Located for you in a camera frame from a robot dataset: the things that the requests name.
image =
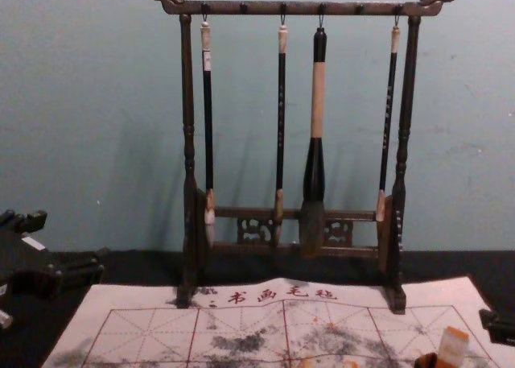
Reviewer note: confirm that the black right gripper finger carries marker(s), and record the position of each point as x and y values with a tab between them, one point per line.
499	327

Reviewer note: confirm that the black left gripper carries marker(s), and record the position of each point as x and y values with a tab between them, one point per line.
24	267

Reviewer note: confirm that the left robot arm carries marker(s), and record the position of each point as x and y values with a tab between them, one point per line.
4	319

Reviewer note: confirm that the white and orange seal block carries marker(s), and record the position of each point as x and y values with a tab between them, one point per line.
456	340

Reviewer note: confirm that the dark round ink pot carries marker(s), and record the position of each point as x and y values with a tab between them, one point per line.
425	360

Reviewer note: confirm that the black table cloth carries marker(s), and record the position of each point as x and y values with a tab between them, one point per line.
141	267

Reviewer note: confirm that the slim black brush white label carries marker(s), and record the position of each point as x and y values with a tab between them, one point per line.
207	122

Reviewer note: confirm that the white felt mat red grid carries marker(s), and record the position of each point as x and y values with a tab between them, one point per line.
281	327

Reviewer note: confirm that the slim black calligraphy brush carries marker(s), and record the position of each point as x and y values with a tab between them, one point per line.
388	122
280	122

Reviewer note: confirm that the dark carved wooden brush rack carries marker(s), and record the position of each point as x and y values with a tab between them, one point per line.
405	102

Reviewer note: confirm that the large black and cream brush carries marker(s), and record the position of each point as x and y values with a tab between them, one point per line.
318	102

